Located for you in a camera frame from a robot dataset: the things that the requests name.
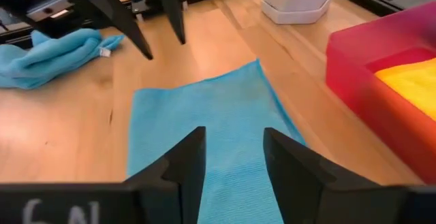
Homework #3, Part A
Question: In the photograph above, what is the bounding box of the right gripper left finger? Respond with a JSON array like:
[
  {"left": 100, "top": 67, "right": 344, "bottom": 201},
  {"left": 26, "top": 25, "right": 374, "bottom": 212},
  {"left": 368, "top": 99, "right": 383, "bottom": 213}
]
[{"left": 0, "top": 127, "right": 206, "bottom": 224}]

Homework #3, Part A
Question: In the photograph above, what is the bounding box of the yellow microfiber towel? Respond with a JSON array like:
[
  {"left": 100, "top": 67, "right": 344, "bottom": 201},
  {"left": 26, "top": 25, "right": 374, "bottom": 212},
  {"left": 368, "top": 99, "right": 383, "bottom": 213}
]
[{"left": 374, "top": 59, "right": 436, "bottom": 121}]

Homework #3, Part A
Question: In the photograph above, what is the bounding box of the red plastic bin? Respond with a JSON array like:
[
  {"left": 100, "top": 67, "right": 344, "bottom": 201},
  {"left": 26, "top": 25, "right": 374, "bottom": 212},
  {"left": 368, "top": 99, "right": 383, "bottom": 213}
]
[{"left": 325, "top": 1, "right": 436, "bottom": 185}]

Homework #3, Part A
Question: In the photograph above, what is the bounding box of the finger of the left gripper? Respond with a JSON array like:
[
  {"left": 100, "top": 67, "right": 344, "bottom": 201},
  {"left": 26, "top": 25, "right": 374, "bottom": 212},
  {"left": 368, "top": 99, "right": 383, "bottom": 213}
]
[
  {"left": 155, "top": 0, "right": 187, "bottom": 45},
  {"left": 54, "top": 0, "right": 154, "bottom": 61}
]

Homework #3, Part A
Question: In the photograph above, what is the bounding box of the white hexagonal plant pot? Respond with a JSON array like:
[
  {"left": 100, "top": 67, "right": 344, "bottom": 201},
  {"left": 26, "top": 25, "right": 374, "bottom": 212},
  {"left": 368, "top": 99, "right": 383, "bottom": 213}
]
[{"left": 261, "top": 0, "right": 335, "bottom": 25}]

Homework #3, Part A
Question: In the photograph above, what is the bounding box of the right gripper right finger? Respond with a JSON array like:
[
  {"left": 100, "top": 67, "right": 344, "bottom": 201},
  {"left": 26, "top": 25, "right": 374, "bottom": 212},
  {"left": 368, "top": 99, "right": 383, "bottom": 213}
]
[{"left": 264, "top": 127, "right": 436, "bottom": 224}]

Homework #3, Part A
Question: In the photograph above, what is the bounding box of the teal microfiber towel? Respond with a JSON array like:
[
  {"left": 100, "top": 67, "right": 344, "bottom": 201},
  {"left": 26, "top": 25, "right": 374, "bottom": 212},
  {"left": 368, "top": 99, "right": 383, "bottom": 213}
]
[
  {"left": 0, "top": 28, "right": 125, "bottom": 91},
  {"left": 126, "top": 59, "right": 307, "bottom": 224}
]

